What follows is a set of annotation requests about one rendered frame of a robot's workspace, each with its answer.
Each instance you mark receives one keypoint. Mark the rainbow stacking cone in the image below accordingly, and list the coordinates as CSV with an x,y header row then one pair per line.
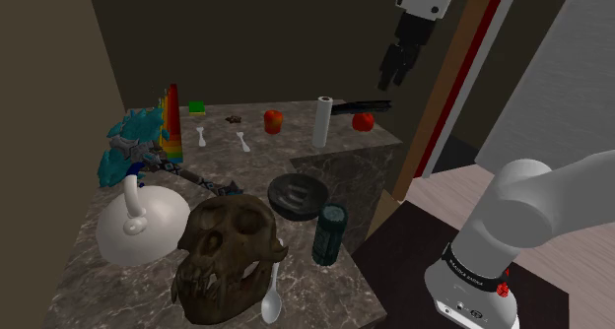
x,y
174,126

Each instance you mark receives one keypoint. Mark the large white spoon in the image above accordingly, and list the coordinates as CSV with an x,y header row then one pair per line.
x,y
271,306

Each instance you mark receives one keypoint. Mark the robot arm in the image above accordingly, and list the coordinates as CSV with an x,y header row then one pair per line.
x,y
504,222

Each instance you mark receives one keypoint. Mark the red apple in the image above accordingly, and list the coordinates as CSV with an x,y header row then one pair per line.
x,y
273,122
362,122

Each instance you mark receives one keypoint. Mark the brown and red door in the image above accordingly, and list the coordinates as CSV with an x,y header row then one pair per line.
x,y
447,97

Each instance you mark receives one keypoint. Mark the white paper towel roll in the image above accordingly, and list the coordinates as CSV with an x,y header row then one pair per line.
x,y
321,124

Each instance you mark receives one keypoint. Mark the long black flat tool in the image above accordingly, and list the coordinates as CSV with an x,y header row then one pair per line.
x,y
360,107

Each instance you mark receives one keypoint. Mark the green sponge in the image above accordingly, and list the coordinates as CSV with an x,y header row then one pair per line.
x,y
197,108

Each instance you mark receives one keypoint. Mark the small white spoon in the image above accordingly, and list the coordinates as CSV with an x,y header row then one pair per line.
x,y
244,144
201,139

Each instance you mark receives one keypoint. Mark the black bowl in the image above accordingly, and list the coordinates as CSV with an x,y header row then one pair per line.
x,y
298,196

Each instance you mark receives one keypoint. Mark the brown animal skull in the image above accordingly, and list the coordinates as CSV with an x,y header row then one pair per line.
x,y
226,251

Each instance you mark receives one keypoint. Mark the teal crystal toy axe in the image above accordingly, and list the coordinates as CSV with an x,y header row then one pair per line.
x,y
119,167

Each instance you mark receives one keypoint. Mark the dark green can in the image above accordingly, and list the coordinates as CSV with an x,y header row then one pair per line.
x,y
329,236

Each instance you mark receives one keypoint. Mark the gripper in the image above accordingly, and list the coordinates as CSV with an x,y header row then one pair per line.
x,y
414,29

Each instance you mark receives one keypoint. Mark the small brown lump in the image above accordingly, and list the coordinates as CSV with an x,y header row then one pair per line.
x,y
233,119

